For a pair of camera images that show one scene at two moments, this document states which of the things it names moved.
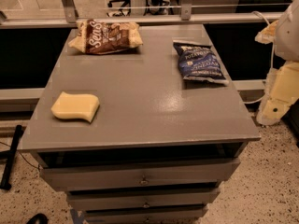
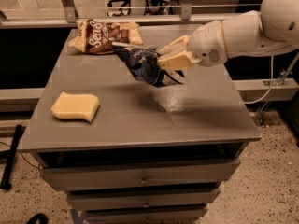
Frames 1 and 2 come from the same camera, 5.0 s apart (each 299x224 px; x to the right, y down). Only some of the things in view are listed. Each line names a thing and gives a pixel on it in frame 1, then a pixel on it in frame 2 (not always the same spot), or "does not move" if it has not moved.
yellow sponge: [76, 105] does not move
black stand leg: [10, 155] does not move
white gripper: [289, 35] to [206, 43]
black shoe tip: [38, 218] does not move
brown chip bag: [95, 36] does not move
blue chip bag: [199, 62] to [144, 63]
